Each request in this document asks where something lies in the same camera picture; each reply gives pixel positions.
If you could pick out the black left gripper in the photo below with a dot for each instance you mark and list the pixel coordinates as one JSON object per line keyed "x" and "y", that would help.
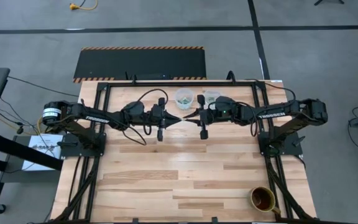
{"x": 154, "y": 116}

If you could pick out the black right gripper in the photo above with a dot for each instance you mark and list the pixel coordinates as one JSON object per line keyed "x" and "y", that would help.
{"x": 208, "y": 116}

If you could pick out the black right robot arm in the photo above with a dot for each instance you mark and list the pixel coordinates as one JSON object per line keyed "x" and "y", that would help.
{"x": 272, "y": 113}

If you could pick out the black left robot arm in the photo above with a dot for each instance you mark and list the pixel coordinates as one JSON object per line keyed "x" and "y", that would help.
{"x": 89, "y": 115}

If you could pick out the clear plastic tub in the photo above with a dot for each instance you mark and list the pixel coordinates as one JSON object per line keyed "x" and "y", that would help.
{"x": 177, "y": 93}
{"x": 211, "y": 92}

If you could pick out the black bar device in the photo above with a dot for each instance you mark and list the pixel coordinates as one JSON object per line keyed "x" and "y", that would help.
{"x": 154, "y": 76}

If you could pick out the hazard-striped black floor mat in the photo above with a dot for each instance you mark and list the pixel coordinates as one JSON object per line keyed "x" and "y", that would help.
{"x": 138, "y": 62}

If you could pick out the glazed ceramic mug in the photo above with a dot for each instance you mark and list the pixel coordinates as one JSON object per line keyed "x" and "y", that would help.
{"x": 261, "y": 199}

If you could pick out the white printed paper sheet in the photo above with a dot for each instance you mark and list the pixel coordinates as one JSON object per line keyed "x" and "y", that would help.
{"x": 47, "y": 141}

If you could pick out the black tripod leg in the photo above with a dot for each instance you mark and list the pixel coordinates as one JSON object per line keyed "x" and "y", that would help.
{"x": 328, "y": 1}

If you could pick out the black caster wheel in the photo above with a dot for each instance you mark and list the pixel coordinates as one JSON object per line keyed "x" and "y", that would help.
{"x": 0, "y": 208}

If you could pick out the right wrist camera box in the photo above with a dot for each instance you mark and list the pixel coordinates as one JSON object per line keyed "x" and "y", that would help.
{"x": 225, "y": 107}

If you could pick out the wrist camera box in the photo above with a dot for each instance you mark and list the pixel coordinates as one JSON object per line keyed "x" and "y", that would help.
{"x": 134, "y": 109}
{"x": 225, "y": 107}

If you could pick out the black aluminium table frame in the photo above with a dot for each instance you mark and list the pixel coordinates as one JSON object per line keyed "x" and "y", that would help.
{"x": 179, "y": 84}

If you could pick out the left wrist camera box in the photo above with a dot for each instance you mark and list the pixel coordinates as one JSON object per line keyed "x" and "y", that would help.
{"x": 134, "y": 109}

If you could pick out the black curved frame hook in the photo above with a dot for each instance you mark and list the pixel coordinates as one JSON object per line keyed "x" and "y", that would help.
{"x": 230, "y": 72}
{"x": 134, "y": 79}

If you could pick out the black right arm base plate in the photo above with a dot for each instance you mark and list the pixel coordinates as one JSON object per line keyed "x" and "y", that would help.
{"x": 291, "y": 149}

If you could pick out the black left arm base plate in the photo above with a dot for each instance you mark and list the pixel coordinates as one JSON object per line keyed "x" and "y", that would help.
{"x": 73, "y": 152}

